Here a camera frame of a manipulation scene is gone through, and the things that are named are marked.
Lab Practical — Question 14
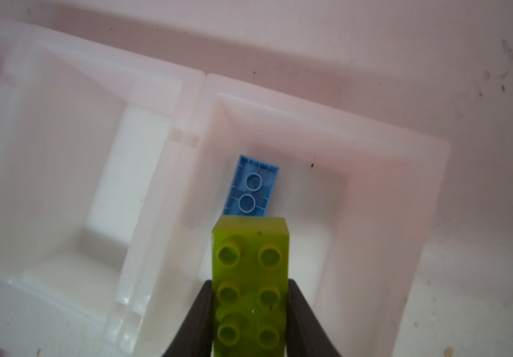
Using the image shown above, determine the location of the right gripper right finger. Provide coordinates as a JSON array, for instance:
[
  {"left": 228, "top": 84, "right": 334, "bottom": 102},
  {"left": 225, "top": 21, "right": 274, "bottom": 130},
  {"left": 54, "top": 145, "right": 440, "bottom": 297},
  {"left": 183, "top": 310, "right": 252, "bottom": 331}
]
[{"left": 286, "top": 279, "right": 341, "bottom": 357}]

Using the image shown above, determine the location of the white three-compartment tray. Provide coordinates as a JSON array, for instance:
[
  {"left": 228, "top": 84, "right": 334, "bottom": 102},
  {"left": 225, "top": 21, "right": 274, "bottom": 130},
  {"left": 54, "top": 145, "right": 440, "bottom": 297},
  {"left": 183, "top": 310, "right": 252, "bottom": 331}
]
[{"left": 0, "top": 19, "right": 450, "bottom": 356}]

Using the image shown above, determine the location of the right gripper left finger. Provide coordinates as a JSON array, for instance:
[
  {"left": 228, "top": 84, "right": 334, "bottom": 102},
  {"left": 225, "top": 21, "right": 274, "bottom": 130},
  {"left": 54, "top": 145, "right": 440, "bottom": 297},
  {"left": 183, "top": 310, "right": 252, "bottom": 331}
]
[{"left": 163, "top": 281, "right": 214, "bottom": 357}]

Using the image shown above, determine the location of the green lego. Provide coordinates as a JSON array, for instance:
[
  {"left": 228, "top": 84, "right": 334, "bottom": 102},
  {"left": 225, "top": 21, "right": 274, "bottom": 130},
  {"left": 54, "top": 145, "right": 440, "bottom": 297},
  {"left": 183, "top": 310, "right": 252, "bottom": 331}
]
[{"left": 212, "top": 216, "right": 290, "bottom": 356}]

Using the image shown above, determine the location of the blue lego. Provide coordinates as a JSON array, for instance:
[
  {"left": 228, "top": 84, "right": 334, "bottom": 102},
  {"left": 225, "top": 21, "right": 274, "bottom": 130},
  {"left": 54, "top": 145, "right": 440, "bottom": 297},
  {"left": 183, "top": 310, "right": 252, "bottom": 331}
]
[{"left": 222, "top": 155, "right": 280, "bottom": 217}]

